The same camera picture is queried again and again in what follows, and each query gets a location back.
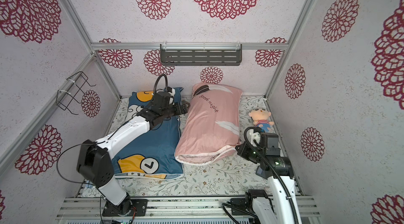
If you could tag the pink good night pillow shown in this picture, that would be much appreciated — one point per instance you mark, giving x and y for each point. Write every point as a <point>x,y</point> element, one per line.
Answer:
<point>212,127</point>

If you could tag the black wire wall rack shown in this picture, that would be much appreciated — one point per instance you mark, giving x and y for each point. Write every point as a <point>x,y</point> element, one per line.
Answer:
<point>64,97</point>

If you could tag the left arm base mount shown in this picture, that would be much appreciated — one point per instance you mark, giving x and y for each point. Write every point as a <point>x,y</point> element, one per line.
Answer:
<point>128,208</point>

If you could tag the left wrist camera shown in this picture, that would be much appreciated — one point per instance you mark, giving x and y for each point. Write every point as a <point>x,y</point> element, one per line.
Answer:
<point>171,92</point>

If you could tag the blue cartoon pillowcase pillow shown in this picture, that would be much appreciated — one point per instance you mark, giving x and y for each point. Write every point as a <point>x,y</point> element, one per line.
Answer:
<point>152,153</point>

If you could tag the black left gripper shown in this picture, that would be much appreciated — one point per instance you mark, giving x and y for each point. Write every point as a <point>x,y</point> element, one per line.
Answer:
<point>185,102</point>

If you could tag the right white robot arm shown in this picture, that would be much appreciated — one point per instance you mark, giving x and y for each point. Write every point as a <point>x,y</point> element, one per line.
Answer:
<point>281,207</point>

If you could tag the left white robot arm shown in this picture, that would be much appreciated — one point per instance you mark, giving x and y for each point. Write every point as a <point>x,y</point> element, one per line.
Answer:
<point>95,158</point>

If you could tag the floral bed sheet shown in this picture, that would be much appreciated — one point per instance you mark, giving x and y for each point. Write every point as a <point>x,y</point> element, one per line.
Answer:
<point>231,175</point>

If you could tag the grey wall shelf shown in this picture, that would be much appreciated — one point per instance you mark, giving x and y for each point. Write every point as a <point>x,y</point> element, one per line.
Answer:
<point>201,55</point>

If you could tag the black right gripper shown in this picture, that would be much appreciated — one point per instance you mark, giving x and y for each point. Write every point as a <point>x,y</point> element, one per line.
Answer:
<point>245,150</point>

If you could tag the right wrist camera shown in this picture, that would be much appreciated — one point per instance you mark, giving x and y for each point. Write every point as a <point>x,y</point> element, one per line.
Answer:
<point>254,137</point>

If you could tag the small plush doll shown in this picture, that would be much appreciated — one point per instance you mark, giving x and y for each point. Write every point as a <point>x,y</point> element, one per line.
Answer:
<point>261,119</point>

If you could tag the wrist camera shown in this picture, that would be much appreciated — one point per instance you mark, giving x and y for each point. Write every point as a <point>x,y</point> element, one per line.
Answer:
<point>254,137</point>
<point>171,92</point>

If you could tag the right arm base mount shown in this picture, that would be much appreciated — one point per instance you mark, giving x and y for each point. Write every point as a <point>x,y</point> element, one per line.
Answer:
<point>246,203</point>

